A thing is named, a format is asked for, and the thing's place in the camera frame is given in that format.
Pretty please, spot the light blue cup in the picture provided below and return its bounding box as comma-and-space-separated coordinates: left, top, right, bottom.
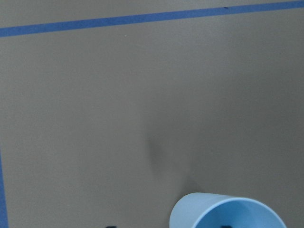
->
169, 193, 286, 228

